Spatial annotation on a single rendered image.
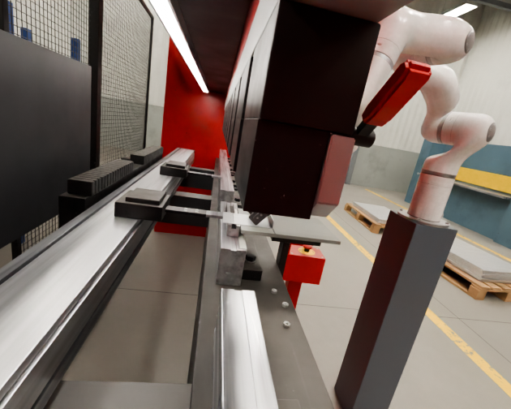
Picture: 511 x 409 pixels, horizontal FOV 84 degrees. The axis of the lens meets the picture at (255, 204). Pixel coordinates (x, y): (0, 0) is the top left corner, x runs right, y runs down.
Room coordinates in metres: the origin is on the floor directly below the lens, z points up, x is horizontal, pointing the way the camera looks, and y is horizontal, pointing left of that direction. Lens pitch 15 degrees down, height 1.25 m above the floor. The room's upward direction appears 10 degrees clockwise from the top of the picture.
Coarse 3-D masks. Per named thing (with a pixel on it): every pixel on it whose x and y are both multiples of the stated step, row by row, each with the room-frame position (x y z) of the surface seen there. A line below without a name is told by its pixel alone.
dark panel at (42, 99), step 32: (0, 32) 0.58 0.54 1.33; (0, 64) 0.57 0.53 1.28; (32, 64) 0.67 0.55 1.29; (64, 64) 0.81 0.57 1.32; (0, 96) 0.57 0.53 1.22; (32, 96) 0.67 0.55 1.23; (64, 96) 0.81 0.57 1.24; (0, 128) 0.56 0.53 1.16; (32, 128) 0.66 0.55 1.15; (64, 128) 0.81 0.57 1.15; (0, 160) 0.56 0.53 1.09; (32, 160) 0.66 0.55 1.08; (64, 160) 0.80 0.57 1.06; (0, 192) 0.55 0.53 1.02; (32, 192) 0.66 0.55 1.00; (64, 192) 0.80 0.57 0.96; (0, 224) 0.54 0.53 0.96; (32, 224) 0.65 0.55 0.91
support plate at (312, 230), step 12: (276, 216) 0.81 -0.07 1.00; (240, 228) 0.67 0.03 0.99; (252, 228) 0.67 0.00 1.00; (264, 228) 0.69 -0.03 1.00; (276, 228) 0.70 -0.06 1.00; (288, 228) 0.72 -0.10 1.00; (300, 228) 0.74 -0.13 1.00; (312, 228) 0.76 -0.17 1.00; (324, 228) 0.78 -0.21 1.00; (312, 240) 0.68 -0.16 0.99; (324, 240) 0.69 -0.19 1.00; (336, 240) 0.69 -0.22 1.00
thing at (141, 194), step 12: (132, 192) 0.68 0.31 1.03; (144, 192) 0.70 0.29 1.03; (156, 192) 0.72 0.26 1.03; (120, 204) 0.63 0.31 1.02; (132, 204) 0.63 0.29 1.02; (144, 204) 0.64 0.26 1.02; (156, 204) 0.65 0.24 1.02; (168, 204) 0.73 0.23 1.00; (120, 216) 0.63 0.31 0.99; (132, 216) 0.63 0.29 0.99; (144, 216) 0.64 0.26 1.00; (156, 216) 0.64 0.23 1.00; (204, 216) 0.70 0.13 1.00; (216, 216) 0.71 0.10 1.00
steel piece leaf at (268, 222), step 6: (234, 216) 0.74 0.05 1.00; (240, 216) 0.75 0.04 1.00; (246, 216) 0.75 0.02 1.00; (270, 216) 0.74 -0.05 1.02; (234, 222) 0.69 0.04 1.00; (240, 222) 0.69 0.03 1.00; (246, 222) 0.70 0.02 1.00; (252, 222) 0.71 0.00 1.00; (264, 222) 0.73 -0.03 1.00; (270, 222) 0.72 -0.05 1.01; (270, 228) 0.69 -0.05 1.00
